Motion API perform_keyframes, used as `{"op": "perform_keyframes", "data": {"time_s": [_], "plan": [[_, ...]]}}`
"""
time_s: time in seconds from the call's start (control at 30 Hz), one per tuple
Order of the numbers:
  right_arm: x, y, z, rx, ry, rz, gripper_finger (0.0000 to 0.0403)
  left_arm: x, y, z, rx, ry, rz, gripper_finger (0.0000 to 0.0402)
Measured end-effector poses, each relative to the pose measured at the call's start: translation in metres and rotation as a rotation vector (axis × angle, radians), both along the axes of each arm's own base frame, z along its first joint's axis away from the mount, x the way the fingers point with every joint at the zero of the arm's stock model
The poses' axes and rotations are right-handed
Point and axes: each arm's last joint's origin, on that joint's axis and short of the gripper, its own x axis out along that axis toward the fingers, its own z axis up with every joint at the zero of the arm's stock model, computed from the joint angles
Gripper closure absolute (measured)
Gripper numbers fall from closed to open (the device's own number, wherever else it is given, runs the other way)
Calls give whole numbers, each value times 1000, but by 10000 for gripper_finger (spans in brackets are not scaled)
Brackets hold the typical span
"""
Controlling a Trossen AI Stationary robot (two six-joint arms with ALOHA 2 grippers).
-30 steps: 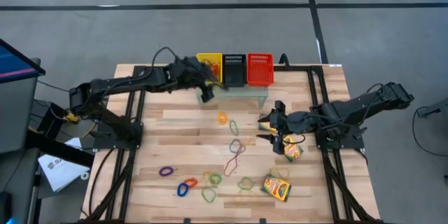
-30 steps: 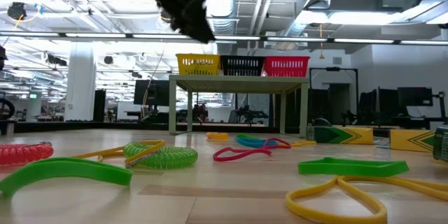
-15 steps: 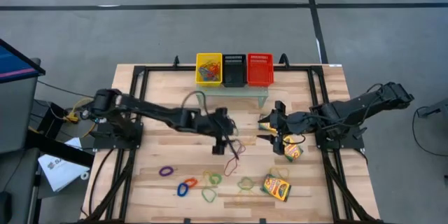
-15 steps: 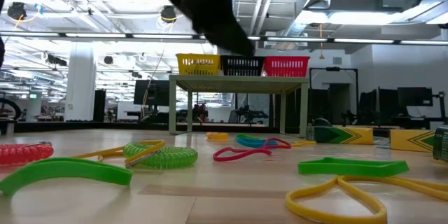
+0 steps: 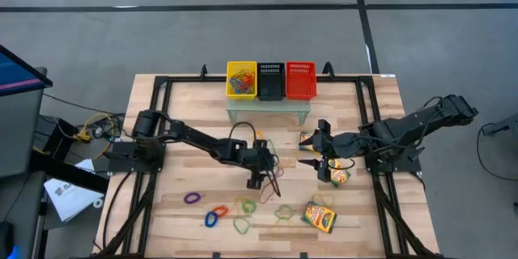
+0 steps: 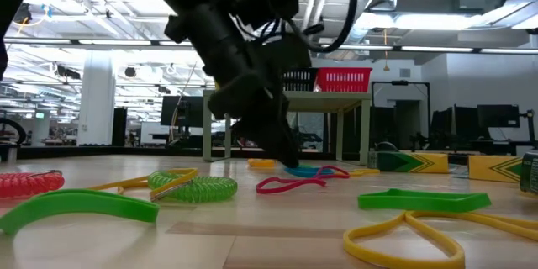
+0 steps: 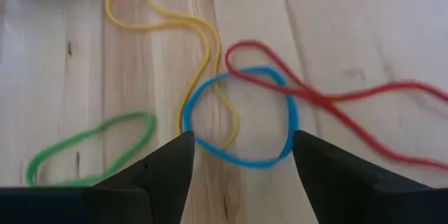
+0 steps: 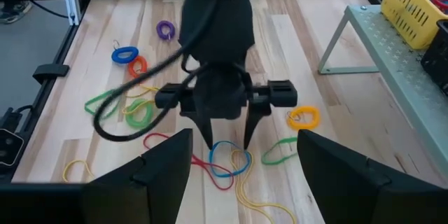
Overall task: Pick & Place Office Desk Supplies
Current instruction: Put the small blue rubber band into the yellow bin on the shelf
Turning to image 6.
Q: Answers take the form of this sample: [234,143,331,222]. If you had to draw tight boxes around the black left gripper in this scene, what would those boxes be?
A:
[163,0,313,169]

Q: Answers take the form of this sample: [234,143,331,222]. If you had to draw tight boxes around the yellow-orange coil wristband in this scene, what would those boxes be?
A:
[246,158,277,168]

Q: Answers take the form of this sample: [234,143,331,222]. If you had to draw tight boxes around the blue rubber band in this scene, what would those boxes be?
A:
[283,166,335,178]

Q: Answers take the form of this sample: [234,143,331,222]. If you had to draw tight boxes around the red rubber band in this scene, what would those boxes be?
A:
[255,165,351,196]

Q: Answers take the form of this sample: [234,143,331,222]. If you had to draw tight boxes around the green coil wristband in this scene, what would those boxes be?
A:
[147,169,239,204]

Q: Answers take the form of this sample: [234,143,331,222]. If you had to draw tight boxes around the yellow rubber band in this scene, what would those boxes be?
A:
[87,167,200,203]
[348,168,382,177]
[343,211,538,269]

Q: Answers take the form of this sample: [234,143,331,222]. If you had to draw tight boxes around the yellow green crayon box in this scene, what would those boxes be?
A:
[520,152,538,197]
[467,154,524,184]
[367,150,450,174]

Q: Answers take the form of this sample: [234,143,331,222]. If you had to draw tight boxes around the orange-red coil wristband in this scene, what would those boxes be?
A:
[0,170,66,199]

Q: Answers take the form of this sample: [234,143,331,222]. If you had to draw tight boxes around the bright ceiling light panel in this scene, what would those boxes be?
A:
[356,11,476,31]

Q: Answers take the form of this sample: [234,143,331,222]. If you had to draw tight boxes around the black plastic basket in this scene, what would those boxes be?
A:
[282,66,319,92]

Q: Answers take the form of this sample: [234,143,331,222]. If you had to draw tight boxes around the pale green riser shelf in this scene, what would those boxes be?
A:
[201,89,372,166]

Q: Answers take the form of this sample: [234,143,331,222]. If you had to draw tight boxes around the red plastic basket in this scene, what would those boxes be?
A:
[314,66,373,94]

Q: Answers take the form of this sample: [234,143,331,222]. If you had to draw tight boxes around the black monitor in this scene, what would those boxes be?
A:
[477,104,521,129]
[160,95,203,128]

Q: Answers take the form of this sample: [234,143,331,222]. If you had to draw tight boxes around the black tall speaker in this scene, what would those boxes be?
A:
[111,107,128,147]

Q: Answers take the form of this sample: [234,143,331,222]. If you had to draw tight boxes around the green rubber band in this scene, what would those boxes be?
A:
[357,188,492,214]
[0,188,161,236]

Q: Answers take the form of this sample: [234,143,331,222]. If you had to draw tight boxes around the white column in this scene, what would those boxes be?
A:
[76,52,117,147]

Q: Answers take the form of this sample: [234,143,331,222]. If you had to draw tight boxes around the long ceiling light strip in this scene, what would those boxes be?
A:
[0,37,538,55]

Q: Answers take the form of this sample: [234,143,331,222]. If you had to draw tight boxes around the black tyre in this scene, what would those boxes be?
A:
[0,117,27,146]

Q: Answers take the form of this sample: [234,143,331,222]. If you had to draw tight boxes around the silver slanted ventilation duct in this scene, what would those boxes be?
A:
[335,0,425,47]

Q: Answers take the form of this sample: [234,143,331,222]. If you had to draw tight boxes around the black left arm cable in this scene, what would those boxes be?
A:
[289,0,359,55]

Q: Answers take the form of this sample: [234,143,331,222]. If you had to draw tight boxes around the orange hanging cord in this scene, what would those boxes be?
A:
[382,28,390,72]

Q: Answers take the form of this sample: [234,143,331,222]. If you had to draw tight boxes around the black door frame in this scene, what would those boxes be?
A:
[371,80,432,152]

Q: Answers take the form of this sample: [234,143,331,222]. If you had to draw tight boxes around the black ceiling cable reel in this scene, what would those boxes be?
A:
[17,2,34,25]

